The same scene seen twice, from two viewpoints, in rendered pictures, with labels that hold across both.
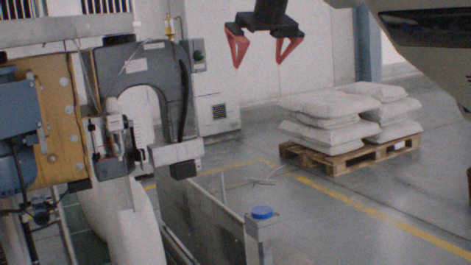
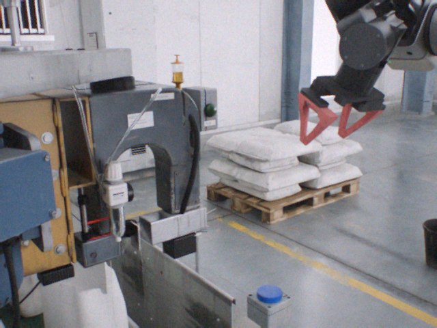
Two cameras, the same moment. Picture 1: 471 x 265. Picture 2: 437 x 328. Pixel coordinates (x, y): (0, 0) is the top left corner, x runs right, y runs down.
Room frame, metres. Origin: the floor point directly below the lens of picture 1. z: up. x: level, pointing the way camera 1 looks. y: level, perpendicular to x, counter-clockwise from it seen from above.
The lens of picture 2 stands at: (0.15, 0.25, 1.43)
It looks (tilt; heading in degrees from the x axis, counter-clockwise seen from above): 16 degrees down; 348
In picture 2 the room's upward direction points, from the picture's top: 1 degrees counter-clockwise
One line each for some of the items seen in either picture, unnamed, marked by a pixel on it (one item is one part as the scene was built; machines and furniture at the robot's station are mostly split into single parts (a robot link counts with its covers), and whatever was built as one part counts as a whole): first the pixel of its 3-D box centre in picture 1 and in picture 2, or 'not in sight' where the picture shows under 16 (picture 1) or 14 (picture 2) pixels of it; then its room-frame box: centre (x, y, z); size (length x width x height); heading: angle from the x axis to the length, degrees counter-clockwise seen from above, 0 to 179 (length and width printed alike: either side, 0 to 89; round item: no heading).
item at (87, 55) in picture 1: (80, 81); (57, 134); (1.08, 0.38, 1.26); 0.22 x 0.05 x 0.16; 25
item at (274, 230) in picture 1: (263, 224); (269, 307); (1.07, -0.06, 0.81); 0.08 x 0.08 x 0.06; 25
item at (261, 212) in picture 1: (262, 213); (269, 295); (1.07, -0.06, 0.84); 0.06 x 0.06 x 0.02
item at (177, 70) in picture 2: (168, 26); (177, 72); (1.11, 0.13, 1.37); 0.03 x 0.02 x 0.03; 25
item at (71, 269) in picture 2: (79, 184); (55, 272); (0.99, 0.40, 1.01); 0.06 x 0.04 x 0.02; 115
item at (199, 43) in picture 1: (192, 55); (199, 108); (1.15, 0.08, 1.29); 0.08 x 0.05 x 0.09; 25
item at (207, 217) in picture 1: (192, 220); (145, 287); (1.71, 0.21, 0.54); 1.05 x 0.02 x 0.41; 25
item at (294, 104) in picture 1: (313, 100); (246, 139); (4.04, -0.81, 0.56); 0.66 x 0.43 x 0.15; 113
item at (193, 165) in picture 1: (188, 166); (185, 240); (1.12, 0.13, 0.98); 0.09 x 0.05 x 0.05; 115
